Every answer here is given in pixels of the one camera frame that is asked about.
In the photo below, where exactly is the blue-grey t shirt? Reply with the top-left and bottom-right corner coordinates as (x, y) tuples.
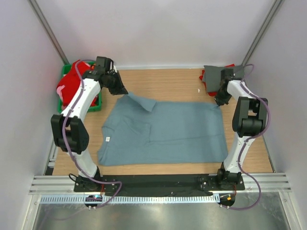
(97, 93), (228, 166)

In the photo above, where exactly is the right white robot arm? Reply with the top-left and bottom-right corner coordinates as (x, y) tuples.
(214, 69), (271, 190)

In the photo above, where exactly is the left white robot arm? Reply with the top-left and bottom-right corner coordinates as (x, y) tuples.
(51, 57), (128, 192)

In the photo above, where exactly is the folded red t shirt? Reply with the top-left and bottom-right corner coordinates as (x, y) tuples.
(199, 63), (236, 97)

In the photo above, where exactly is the folded grey t shirt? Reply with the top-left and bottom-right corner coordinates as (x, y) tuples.
(204, 65), (244, 92)

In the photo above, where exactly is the green plastic bin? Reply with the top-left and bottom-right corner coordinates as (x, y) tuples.
(57, 60), (105, 116)

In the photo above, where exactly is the red t shirt in bin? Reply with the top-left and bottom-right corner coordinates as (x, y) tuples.
(57, 60), (99, 108)

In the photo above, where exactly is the pink t shirt in bin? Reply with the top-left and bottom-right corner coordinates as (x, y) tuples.
(56, 85), (65, 102)

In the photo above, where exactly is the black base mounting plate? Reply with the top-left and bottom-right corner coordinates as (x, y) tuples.
(74, 174), (245, 197)

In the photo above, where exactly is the white slotted cable duct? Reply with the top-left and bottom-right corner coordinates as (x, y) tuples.
(40, 194), (220, 205)

